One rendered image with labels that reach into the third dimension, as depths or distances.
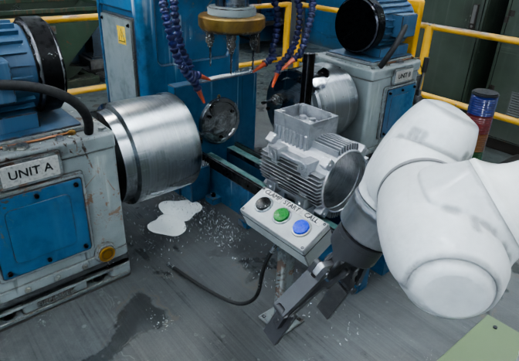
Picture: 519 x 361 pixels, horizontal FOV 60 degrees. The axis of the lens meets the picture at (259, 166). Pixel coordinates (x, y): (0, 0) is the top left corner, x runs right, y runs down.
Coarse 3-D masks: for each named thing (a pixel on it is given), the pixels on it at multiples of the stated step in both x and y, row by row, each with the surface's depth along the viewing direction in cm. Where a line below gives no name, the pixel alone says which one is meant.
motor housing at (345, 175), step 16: (320, 144) 103; (336, 144) 102; (352, 144) 103; (288, 160) 106; (320, 160) 102; (336, 160) 100; (352, 160) 111; (288, 176) 107; (320, 176) 99; (336, 176) 116; (352, 176) 113; (288, 192) 109; (304, 192) 104; (320, 192) 101; (336, 192) 114; (352, 192) 112; (336, 208) 109
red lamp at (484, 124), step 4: (468, 116) 107; (472, 116) 106; (476, 116) 105; (476, 120) 106; (480, 120) 105; (484, 120) 105; (488, 120) 105; (492, 120) 106; (480, 124) 106; (484, 124) 106; (488, 124) 106; (480, 128) 106; (484, 128) 106; (488, 128) 106; (480, 132) 106; (484, 132) 106; (488, 132) 107
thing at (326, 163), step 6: (270, 132) 111; (270, 138) 110; (276, 138) 111; (360, 144) 107; (360, 150) 106; (366, 150) 107; (324, 156) 100; (324, 162) 99; (330, 162) 99; (324, 168) 99; (330, 168) 99; (264, 180) 117; (318, 210) 104; (324, 210) 104; (324, 216) 105
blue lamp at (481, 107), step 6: (474, 96) 105; (474, 102) 105; (480, 102) 104; (486, 102) 103; (492, 102) 103; (468, 108) 107; (474, 108) 105; (480, 108) 104; (486, 108) 104; (492, 108) 104; (474, 114) 106; (480, 114) 105; (486, 114) 104; (492, 114) 105
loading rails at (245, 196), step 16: (240, 144) 145; (208, 160) 136; (224, 160) 136; (240, 160) 141; (256, 160) 137; (224, 176) 132; (240, 176) 125; (256, 176) 137; (224, 192) 134; (240, 192) 127; (256, 192) 121; (240, 208) 130; (240, 224) 126; (336, 224) 107; (320, 256) 108; (368, 272) 103; (384, 272) 109
